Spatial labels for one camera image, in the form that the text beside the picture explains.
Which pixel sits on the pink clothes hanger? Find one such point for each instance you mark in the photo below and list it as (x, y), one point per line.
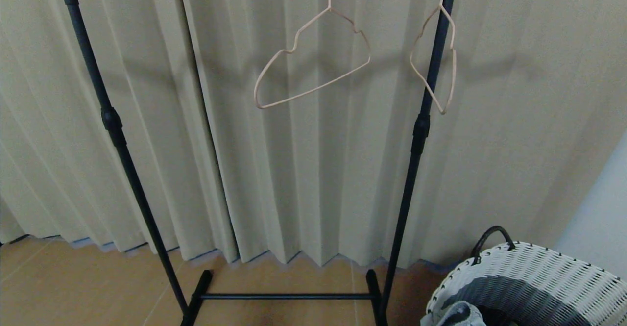
(454, 56)
(329, 3)

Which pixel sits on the black clothes rack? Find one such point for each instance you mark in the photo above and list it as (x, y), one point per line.
(112, 120)

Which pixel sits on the white laundry basket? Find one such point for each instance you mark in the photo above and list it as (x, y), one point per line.
(539, 262)

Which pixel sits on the beige curtain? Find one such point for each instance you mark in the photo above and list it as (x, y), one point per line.
(294, 169)

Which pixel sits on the pale grey garment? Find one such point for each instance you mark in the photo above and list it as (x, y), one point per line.
(455, 314)

